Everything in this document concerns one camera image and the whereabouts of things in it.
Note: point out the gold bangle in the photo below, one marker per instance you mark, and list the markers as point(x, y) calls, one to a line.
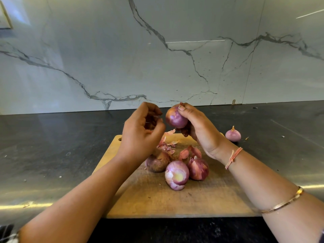
point(281, 201)

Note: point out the brownish red onion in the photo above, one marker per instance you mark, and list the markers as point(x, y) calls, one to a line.
point(158, 162)

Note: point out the wooden cutting board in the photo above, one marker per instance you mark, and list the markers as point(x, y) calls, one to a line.
point(147, 200)

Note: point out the person's left hand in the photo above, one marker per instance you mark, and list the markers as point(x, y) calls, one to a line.
point(137, 136)

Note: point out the person's left forearm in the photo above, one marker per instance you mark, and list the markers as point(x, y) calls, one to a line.
point(73, 207)

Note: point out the white wall switch plate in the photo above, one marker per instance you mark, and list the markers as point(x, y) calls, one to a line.
point(4, 15)

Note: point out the small red onion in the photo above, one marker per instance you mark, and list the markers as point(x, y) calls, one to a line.
point(233, 134)

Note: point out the red onion with pale patch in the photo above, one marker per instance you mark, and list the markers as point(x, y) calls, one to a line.
point(176, 175)

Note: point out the person's right hand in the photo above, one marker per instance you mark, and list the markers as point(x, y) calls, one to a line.
point(205, 129)

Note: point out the small brown wall-edge object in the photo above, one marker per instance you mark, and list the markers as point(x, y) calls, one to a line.
point(233, 102)

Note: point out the black white plaid sleeve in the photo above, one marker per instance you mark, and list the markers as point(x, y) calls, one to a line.
point(6, 236)

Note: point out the pile of onion peels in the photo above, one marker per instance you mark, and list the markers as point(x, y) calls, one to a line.
point(169, 144)

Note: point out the person's right forearm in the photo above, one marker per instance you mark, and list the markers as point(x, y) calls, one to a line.
point(273, 194)

